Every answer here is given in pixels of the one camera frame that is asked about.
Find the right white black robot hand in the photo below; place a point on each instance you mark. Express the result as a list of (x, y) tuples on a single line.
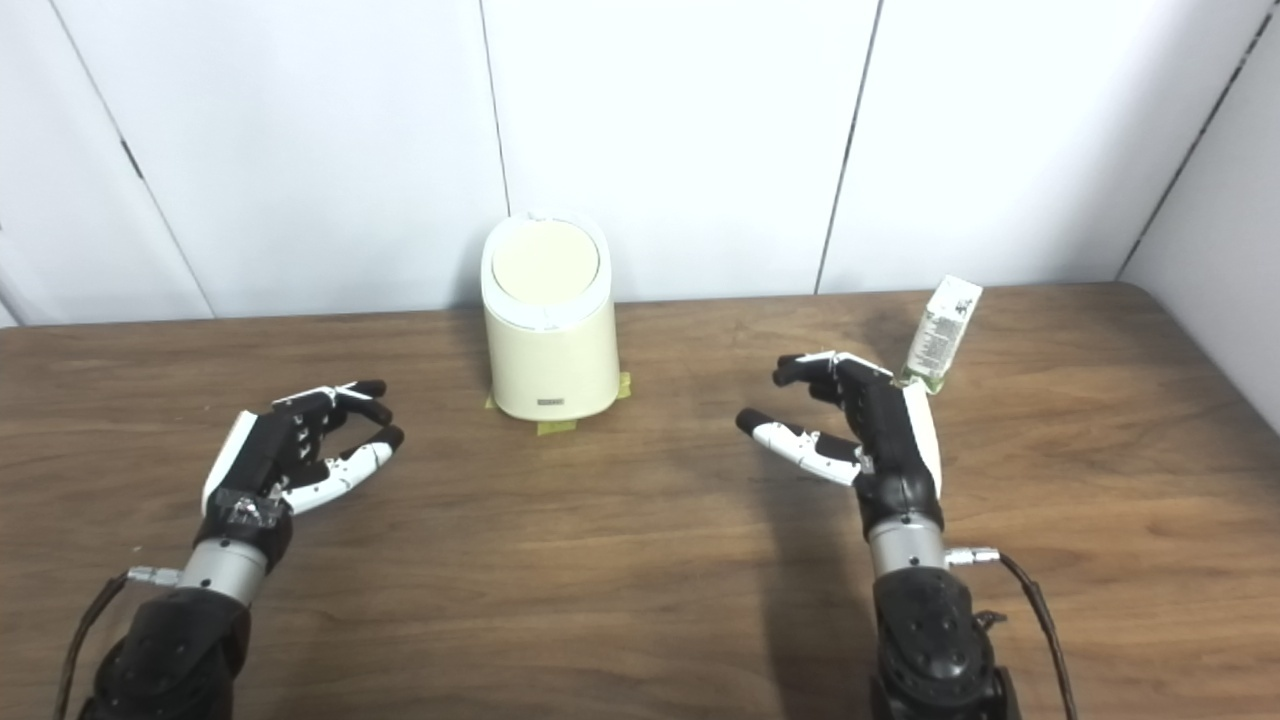
[(890, 440)]

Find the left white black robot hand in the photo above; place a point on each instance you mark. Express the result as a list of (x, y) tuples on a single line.
[(255, 450)]

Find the white green milk carton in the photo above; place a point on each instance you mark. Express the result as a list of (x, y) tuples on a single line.
[(942, 335)]

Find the cream-colored bin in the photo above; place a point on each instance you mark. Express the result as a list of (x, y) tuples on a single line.
[(550, 360)]

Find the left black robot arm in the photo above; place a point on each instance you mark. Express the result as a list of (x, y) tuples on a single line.
[(180, 630)]

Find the tall yellow tape piece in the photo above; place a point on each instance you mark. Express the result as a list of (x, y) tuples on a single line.
[(625, 386)]

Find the wide yellow tape piece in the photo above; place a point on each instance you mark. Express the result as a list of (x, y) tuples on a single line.
[(556, 428)]

